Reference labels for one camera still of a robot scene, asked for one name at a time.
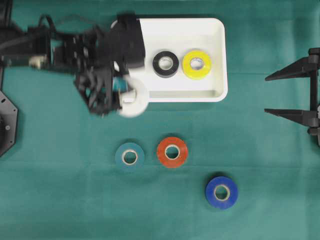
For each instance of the yellow tape roll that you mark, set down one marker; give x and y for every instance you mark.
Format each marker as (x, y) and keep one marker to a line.
(187, 66)

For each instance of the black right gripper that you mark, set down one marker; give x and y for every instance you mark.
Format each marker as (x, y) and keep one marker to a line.
(301, 69)

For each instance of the green table cloth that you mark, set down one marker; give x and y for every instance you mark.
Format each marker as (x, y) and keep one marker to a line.
(60, 180)

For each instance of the blue tape roll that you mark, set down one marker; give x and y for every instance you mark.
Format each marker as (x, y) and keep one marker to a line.
(231, 189)

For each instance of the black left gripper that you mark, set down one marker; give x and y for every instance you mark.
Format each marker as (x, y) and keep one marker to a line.
(90, 57)

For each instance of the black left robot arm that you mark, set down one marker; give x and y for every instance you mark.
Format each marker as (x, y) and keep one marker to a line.
(33, 47)

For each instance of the white plastic tray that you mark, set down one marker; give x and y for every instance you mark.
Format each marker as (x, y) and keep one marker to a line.
(181, 36)

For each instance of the red tape roll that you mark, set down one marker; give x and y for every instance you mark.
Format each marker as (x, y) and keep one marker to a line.
(179, 144)

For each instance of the black angle bracket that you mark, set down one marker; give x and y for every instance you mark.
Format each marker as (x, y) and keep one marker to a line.
(318, 139)

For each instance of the white tape roll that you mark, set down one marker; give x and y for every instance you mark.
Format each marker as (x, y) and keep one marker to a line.
(133, 103)

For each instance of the teal tape roll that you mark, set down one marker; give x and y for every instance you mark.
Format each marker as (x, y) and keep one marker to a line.
(120, 157)

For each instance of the black tape roll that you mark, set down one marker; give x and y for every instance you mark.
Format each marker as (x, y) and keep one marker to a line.
(165, 71)

